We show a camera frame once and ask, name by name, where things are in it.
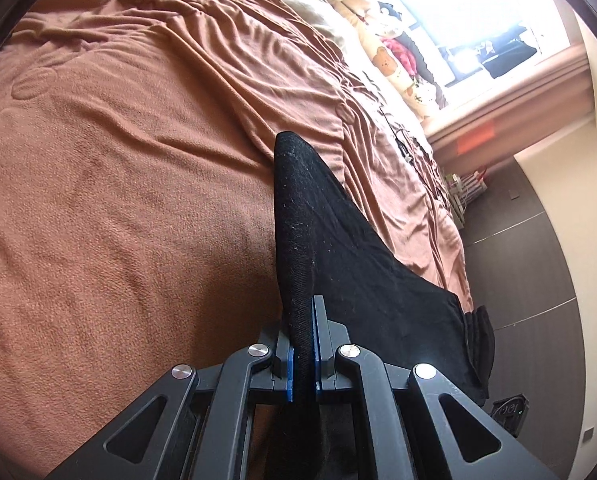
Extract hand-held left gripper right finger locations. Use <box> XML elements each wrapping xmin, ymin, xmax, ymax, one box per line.
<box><xmin>311</xmin><ymin>296</ymin><xmax>562</xmax><ymax>480</ymax></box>

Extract bear print pillow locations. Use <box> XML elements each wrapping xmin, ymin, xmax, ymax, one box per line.
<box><xmin>339</xmin><ymin>5</ymin><xmax>439</xmax><ymax>121</ymax></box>

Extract tan plush toy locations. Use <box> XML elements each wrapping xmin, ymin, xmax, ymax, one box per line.
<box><xmin>326</xmin><ymin>0</ymin><xmax>374</xmax><ymax>26</ymax></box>

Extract brown fleece blanket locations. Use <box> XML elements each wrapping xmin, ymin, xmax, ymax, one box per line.
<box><xmin>0</xmin><ymin>0</ymin><xmax>474</xmax><ymax>478</ymax></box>

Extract red cloth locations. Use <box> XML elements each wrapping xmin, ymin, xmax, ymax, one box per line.
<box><xmin>383</xmin><ymin>35</ymin><xmax>419</xmax><ymax>73</ymax></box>

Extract black pants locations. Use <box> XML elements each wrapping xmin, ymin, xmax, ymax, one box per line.
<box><xmin>266</xmin><ymin>131</ymin><xmax>494</xmax><ymax>480</ymax></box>

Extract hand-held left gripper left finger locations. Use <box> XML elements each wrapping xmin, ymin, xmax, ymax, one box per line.
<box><xmin>43</xmin><ymin>325</ymin><xmax>296</xmax><ymax>480</ymax></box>

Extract black bag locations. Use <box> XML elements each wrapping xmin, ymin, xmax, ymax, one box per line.
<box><xmin>481</xmin><ymin>35</ymin><xmax>537</xmax><ymax>78</ymax></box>

